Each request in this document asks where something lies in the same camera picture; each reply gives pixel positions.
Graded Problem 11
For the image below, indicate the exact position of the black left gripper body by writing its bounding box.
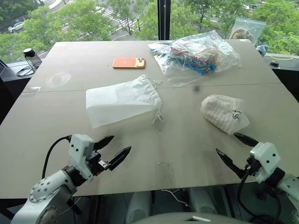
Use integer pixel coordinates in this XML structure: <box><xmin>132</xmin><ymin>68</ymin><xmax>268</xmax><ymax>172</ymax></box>
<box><xmin>87</xmin><ymin>151</ymin><xmax>113</xmax><ymax>177</ymax></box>

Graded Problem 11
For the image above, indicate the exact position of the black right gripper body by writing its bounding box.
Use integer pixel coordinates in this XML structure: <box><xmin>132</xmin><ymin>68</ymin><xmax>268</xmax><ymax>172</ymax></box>
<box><xmin>242</xmin><ymin>157</ymin><xmax>261</xmax><ymax>180</ymax></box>

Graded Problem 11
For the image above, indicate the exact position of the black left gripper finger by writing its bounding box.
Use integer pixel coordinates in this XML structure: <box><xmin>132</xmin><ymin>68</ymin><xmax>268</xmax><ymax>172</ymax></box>
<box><xmin>107</xmin><ymin>146</ymin><xmax>132</xmax><ymax>172</ymax></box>
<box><xmin>93</xmin><ymin>135</ymin><xmax>115</xmax><ymax>151</ymax></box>

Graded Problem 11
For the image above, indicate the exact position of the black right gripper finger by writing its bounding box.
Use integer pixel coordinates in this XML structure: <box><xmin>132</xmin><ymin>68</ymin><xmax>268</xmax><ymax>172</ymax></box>
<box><xmin>216</xmin><ymin>148</ymin><xmax>245</xmax><ymax>180</ymax></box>
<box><xmin>234</xmin><ymin>133</ymin><xmax>260</xmax><ymax>148</ymax></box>

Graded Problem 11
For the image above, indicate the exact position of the clear bag of colourful items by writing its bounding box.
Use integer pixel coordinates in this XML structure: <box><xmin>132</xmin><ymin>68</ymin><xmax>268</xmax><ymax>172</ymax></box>
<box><xmin>148</xmin><ymin>30</ymin><xmax>243</xmax><ymax>88</ymax></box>

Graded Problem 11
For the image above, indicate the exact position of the clear zip bag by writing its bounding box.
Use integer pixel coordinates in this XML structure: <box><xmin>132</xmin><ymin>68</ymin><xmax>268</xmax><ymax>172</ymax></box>
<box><xmin>228</xmin><ymin>17</ymin><xmax>267</xmax><ymax>46</ymax></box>

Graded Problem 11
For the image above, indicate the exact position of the white knitted sock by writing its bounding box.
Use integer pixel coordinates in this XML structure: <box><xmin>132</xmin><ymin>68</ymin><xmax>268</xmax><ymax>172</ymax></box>
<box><xmin>200</xmin><ymin>94</ymin><xmax>250</xmax><ymax>135</ymax></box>

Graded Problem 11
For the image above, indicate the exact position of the grey rounded robot leg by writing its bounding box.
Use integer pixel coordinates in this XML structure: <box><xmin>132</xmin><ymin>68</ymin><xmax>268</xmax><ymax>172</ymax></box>
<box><xmin>123</xmin><ymin>191</ymin><xmax>155</xmax><ymax>224</ymax></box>
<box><xmin>188</xmin><ymin>186</ymin><xmax>225</xmax><ymax>216</ymax></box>

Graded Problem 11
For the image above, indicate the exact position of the grey robot torso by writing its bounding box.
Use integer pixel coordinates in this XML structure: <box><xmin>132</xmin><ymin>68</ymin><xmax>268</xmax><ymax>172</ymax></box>
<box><xmin>142</xmin><ymin>210</ymin><xmax>244</xmax><ymax>224</ymax></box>

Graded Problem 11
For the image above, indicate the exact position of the orange smartphone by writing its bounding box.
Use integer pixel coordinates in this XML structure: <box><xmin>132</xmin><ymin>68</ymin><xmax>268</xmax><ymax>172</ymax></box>
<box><xmin>112</xmin><ymin>57</ymin><xmax>147</xmax><ymax>70</ymax></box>

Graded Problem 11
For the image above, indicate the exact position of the blue crumpled cloth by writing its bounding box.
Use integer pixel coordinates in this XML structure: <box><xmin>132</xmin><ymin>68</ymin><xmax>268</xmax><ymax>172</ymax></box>
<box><xmin>256</xmin><ymin>44</ymin><xmax>271</xmax><ymax>56</ymax></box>

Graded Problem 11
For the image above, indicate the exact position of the black device on stand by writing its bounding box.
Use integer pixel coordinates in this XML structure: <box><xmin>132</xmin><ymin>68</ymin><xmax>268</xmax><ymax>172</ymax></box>
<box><xmin>22</xmin><ymin>48</ymin><xmax>43</xmax><ymax>70</ymax></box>

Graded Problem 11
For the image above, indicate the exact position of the black window pillar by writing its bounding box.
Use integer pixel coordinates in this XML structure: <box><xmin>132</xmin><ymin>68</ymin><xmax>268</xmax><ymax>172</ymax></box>
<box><xmin>157</xmin><ymin>0</ymin><xmax>172</xmax><ymax>41</ymax></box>

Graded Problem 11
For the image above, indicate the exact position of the white car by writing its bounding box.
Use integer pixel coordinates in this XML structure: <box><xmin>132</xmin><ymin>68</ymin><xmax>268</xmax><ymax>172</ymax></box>
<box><xmin>7</xmin><ymin>21</ymin><xmax>25</xmax><ymax>33</ymax></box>

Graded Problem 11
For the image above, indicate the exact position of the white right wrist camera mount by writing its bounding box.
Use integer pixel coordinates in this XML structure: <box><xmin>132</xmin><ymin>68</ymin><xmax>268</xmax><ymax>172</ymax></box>
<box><xmin>249</xmin><ymin>141</ymin><xmax>281</xmax><ymax>184</ymax></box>

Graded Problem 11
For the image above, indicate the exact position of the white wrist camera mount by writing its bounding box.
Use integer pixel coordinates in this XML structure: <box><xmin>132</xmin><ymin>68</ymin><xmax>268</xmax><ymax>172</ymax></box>
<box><xmin>249</xmin><ymin>141</ymin><xmax>281</xmax><ymax>184</ymax></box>
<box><xmin>68</xmin><ymin>134</ymin><xmax>99</xmax><ymax>182</ymax></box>

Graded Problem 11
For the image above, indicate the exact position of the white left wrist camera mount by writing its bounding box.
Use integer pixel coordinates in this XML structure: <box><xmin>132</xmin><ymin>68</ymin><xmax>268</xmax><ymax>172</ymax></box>
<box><xmin>68</xmin><ymin>134</ymin><xmax>99</xmax><ymax>182</ymax></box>

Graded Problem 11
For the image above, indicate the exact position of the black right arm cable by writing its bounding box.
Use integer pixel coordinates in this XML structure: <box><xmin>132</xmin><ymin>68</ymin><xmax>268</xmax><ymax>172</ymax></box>
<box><xmin>237</xmin><ymin>163</ymin><xmax>281</xmax><ymax>224</ymax></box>

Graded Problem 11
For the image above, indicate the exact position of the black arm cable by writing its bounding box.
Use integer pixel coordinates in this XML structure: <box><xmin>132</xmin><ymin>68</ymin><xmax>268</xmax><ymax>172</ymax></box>
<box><xmin>42</xmin><ymin>135</ymin><xmax>72</xmax><ymax>180</ymax></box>
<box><xmin>237</xmin><ymin>163</ymin><xmax>281</xmax><ymax>224</ymax></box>

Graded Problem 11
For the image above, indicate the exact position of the white drawstring bag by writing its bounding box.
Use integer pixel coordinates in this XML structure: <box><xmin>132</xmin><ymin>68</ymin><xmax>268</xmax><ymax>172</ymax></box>
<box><xmin>85</xmin><ymin>74</ymin><xmax>165</xmax><ymax>129</ymax></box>

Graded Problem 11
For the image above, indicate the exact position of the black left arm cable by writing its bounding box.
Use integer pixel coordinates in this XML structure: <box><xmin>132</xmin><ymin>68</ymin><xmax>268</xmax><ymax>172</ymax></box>
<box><xmin>42</xmin><ymin>135</ymin><xmax>72</xmax><ymax>180</ymax></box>

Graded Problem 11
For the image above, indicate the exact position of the thin white string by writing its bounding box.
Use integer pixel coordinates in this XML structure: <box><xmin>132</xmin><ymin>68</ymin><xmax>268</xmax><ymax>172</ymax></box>
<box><xmin>161</xmin><ymin>189</ymin><xmax>188</xmax><ymax>206</ymax></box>

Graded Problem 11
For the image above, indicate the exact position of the yellow cable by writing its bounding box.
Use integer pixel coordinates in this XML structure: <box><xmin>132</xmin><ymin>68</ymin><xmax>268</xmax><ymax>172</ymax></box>
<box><xmin>266</xmin><ymin>52</ymin><xmax>294</xmax><ymax>61</ymax></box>

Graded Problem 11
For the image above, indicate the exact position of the black coiled cable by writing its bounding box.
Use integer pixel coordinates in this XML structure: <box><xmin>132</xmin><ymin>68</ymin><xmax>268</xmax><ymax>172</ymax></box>
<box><xmin>16</xmin><ymin>67</ymin><xmax>36</xmax><ymax>77</ymax></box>

